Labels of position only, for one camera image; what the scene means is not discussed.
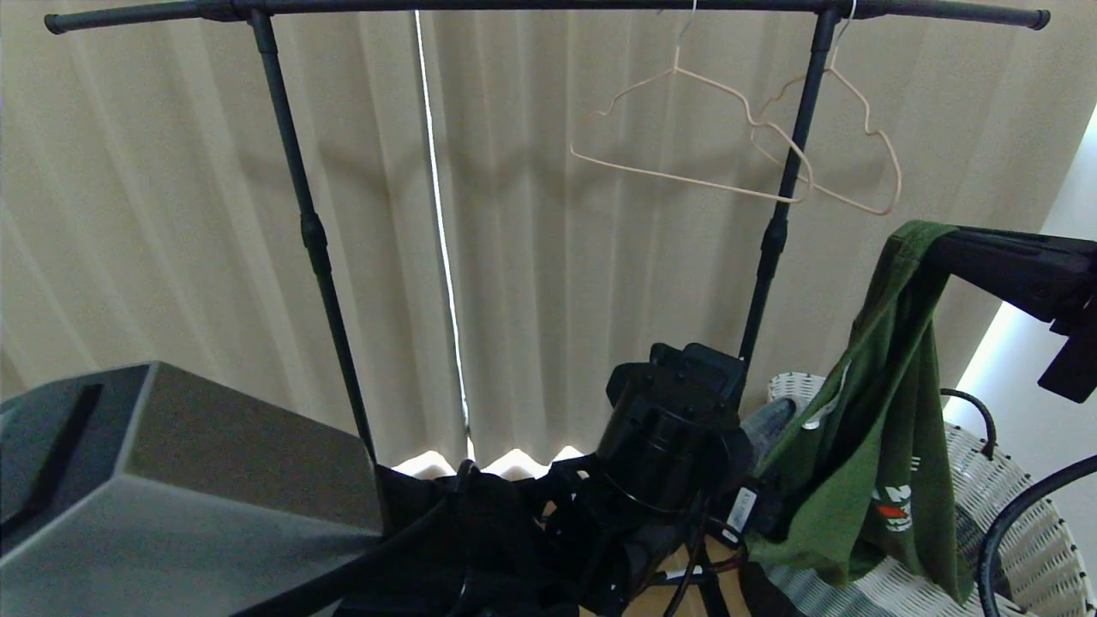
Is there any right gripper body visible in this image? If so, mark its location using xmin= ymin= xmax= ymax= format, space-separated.
xmin=1037 ymin=296 xmax=1097 ymax=404

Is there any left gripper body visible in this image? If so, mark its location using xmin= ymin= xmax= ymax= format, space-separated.
xmin=596 ymin=360 xmax=794 ymax=549

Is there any green printed shirt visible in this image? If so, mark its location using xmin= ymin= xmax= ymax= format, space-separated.
xmin=746 ymin=220 xmax=978 ymax=605

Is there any pink clothes hanger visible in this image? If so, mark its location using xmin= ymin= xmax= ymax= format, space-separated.
xmin=750 ymin=0 xmax=902 ymax=217
xmin=570 ymin=0 xmax=815 ymax=205

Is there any white laundry basket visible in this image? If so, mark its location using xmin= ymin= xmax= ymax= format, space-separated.
xmin=739 ymin=371 xmax=1094 ymax=617

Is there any black clothes rack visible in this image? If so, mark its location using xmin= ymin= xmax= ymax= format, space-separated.
xmin=43 ymin=0 xmax=1052 ymax=617

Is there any pale grey garment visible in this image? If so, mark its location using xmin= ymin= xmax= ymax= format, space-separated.
xmin=742 ymin=396 xmax=800 ymax=470

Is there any beige curtain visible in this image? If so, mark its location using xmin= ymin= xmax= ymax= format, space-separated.
xmin=0 ymin=0 xmax=1097 ymax=481

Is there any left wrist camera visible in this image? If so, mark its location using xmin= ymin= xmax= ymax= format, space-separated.
xmin=647 ymin=341 xmax=746 ymax=408

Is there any black cable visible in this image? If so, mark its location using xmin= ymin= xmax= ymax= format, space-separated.
xmin=977 ymin=454 xmax=1097 ymax=617

